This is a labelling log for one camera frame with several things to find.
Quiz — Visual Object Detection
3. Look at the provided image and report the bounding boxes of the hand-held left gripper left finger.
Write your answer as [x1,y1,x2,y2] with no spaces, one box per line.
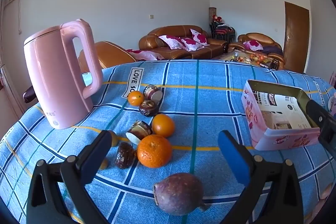
[26,130,113,224]

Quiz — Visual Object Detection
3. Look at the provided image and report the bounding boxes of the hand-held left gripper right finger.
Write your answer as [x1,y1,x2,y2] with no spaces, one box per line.
[218,130,305,224]

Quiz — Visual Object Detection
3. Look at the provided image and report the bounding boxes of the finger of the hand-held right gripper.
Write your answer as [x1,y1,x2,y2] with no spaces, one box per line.
[318,132,336,152]
[306,99,336,135]

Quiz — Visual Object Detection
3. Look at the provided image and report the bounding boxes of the brown kiwi fruit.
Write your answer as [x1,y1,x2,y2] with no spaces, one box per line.
[109,131,118,148]

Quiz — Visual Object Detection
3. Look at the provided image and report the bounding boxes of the pink tin box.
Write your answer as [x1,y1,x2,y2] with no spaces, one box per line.
[241,80,322,151]

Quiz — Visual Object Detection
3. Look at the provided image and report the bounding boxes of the large orange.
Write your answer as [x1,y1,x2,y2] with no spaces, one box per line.
[137,135,173,168]

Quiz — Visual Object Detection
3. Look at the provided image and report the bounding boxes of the purple passion fruit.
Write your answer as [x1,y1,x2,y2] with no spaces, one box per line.
[154,173,210,216]

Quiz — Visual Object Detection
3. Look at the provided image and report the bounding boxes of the small orange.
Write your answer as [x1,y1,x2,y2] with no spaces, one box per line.
[127,91,145,106]

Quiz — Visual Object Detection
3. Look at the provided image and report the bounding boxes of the medium orange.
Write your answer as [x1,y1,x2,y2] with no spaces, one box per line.
[152,114,175,138]

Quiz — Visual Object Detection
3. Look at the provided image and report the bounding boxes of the pink cartoon cup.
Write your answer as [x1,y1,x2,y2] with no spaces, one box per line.
[328,97,336,117]

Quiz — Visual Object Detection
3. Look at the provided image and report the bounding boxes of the brown wrapped candy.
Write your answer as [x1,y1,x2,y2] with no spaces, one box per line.
[115,142,137,169]

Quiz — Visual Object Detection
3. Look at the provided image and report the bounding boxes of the newspaper sheet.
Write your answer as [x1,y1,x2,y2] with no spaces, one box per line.
[256,90,313,130]

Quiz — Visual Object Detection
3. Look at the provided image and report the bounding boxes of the blue plaid tablecloth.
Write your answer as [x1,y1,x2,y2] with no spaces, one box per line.
[0,59,336,224]

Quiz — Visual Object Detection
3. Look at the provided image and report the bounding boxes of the purple blanket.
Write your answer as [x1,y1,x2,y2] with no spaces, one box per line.
[262,45,283,55]

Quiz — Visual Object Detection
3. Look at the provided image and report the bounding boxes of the brown wooden door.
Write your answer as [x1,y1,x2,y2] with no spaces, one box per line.
[283,1,310,73]

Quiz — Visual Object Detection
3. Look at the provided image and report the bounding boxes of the pile of assorted small items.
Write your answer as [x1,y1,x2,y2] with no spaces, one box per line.
[231,52,271,65]

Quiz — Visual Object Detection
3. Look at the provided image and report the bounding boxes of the brown leather armchair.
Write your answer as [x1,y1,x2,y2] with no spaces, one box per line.
[238,33,285,69]

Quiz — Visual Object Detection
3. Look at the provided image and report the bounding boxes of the dark padded stool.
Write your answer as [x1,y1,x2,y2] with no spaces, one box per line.
[23,85,40,104]

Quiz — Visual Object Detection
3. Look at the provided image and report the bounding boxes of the pink electric kettle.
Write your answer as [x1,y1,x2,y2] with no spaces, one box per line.
[24,19,103,130]

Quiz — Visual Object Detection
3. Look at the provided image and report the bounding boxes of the floral pillow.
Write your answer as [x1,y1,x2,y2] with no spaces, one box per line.
[126,49,163,61]
[181,37,205,51]
[158,34,184,50]
[244,40,264,51]
[190,29,209,46]

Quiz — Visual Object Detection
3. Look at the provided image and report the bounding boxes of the wooden coffee table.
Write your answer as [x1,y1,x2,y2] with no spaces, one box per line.
[218,50,279,69]

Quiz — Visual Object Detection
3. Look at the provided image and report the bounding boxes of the brown leather single sofa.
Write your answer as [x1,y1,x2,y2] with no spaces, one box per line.
[78,41,137,73]

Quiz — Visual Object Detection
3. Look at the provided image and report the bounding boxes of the brown leather three-seat sofa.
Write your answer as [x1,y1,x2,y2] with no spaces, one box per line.
[139,25,229,60]

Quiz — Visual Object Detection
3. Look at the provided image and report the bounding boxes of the stacked dark chairs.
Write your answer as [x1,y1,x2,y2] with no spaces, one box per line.
[209,21,235,43]

